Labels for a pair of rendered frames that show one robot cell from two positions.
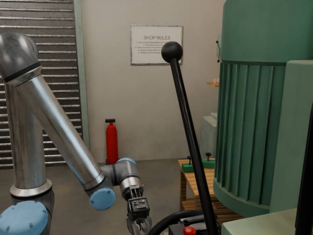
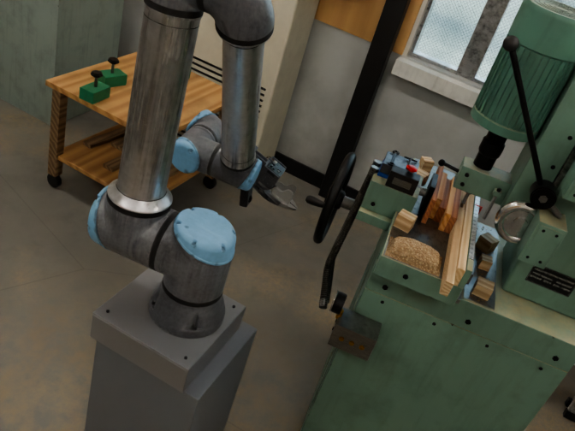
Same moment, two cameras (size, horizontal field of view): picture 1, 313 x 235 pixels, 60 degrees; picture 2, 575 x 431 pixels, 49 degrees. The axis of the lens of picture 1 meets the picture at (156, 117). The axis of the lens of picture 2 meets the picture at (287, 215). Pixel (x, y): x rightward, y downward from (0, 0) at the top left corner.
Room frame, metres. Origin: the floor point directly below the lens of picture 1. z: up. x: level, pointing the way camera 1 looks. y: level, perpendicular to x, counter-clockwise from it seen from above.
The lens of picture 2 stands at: (0.16, 1.44, 1.76)
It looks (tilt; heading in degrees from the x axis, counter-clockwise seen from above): 33 degrees down; 295
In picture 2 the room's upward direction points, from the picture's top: 18 degrees clockwise
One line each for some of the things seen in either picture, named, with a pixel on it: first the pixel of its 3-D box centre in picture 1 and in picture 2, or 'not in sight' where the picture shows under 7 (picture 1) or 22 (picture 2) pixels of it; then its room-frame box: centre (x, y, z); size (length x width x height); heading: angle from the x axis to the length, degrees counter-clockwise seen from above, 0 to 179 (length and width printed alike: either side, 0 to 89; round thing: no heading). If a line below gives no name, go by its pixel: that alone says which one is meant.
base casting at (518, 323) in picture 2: not in sight; (476, 272); (0.29, -0.22, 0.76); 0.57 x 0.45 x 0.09; 17
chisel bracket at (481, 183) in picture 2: not in sight; (482, 183); (0.38, -0.19, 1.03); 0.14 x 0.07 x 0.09; 17
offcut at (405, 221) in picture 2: not in sight; (405, 221); (0.49, 0.01, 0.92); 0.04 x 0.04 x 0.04; 4
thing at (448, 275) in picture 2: not in sight; (457, 220); (0.39, -0.14, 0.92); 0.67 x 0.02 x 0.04; 107
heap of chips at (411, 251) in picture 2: not in sight; (417, 250); (0.41, 0.10, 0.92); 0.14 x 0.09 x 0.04; 17
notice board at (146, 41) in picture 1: (156, 45); not in sight; (3.39, 0.00, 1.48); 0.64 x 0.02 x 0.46; 99
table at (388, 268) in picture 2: not in sight; (415, 215); (0.50, -0.13, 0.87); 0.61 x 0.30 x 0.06; 107
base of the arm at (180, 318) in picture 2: not in sight; (190, 296); (0.80, 0.45, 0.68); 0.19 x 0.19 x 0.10
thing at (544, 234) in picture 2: not in sight; (541, 237); (0.18, -0.09, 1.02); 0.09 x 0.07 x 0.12; 107
